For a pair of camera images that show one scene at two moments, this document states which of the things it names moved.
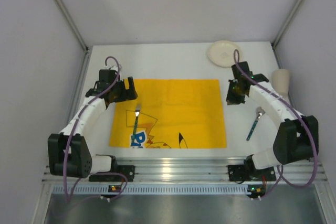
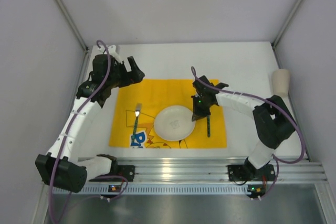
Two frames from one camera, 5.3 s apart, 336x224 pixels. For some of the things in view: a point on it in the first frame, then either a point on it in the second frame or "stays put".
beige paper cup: [281, 80] stays put
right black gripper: [234, 97] to [200, 109]
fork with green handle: [137, 110] stays put
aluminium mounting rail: [202, 169] stays put
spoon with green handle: [260, 112] to [208, 125]
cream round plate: [224, 53] to [174, 123]
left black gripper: [128, 89] to [130, 74]
